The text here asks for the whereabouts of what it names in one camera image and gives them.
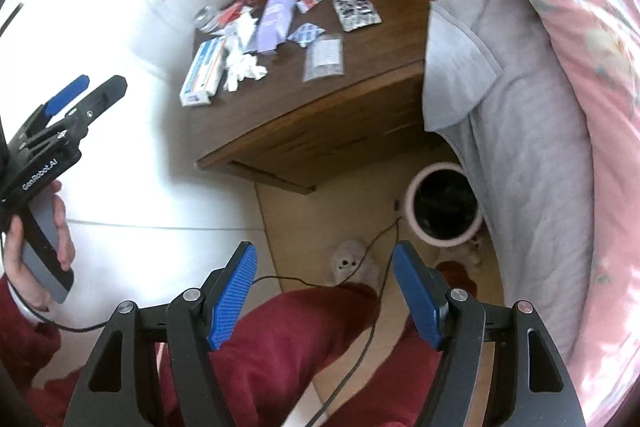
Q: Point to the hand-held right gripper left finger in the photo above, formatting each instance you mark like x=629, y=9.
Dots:
x=232, y=297

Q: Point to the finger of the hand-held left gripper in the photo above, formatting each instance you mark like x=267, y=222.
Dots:
x=100, y=99
x=65, y=93

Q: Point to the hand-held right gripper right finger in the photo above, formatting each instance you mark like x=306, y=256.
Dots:
x=415, y=297

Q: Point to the pink trash bin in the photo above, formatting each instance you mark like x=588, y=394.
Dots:
x=415, y=227

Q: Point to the white and blue box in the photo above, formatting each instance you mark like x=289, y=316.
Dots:
x=202, y=74

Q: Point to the white tissue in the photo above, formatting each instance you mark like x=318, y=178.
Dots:
x=246, y=32
x=242, y=69

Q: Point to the person's left hand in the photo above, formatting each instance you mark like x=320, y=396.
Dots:
x=12, y=267

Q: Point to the person's red pants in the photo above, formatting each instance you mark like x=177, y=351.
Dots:
x=270, y=357

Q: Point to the red and white wrapper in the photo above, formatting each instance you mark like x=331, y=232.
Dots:
x=230, y=14

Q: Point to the grey blanket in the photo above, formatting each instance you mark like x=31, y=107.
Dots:
x=520, y=157

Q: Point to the purple box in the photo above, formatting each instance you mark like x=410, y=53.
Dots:
x=275, y=19

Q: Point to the wooden nightstand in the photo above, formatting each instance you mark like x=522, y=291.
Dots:
x=325, y=117

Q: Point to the blue sachet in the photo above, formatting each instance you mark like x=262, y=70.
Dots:
x=306, y=35

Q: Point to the clear plastic bag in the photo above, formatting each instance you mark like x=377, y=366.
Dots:
x=325, y=57

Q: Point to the silver blister pack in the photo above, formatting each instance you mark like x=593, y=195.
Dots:
x=356, y=12

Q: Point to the pink floral quilt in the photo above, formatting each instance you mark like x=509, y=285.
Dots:
x=590, y=57

